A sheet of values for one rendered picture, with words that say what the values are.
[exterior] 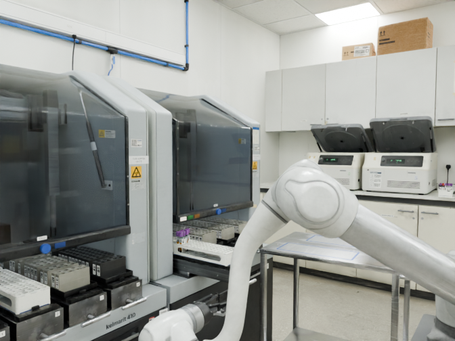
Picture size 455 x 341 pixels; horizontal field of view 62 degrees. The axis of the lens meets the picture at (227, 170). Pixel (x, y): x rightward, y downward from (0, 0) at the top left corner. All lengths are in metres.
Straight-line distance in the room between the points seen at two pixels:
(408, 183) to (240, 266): 2.68
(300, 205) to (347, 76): 3.32
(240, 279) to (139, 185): 0.61
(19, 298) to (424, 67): 3.56
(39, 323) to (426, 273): 1.04
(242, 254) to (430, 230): 2.69
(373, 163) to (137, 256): 2.62
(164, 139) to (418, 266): 1.04
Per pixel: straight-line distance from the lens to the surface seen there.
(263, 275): 1.82
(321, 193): 0.85
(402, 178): 3.61
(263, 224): 1.07
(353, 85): 4.07
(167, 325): 1.16
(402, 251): 1.00
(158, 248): 1.61
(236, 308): 1.10
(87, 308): 1.34
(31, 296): 1.27
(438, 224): 3.60
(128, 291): 1.43
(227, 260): 1.54
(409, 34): 4.08
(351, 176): 3.71
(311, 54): 4.68
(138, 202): 1.51
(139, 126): 1.50
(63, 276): 1.35
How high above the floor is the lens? 1.28
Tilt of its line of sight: 3 degrees down
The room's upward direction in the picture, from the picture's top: straight up
